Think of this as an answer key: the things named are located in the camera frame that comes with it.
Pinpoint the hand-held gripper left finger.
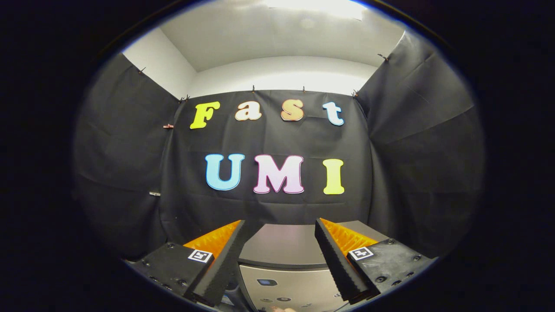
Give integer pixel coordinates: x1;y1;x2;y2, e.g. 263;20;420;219
126;219;248;308

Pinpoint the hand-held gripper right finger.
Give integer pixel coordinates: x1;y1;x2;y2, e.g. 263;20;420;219
314;218;438;305

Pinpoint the black backdrop cloth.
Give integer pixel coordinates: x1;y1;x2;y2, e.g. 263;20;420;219
72;30;486;263

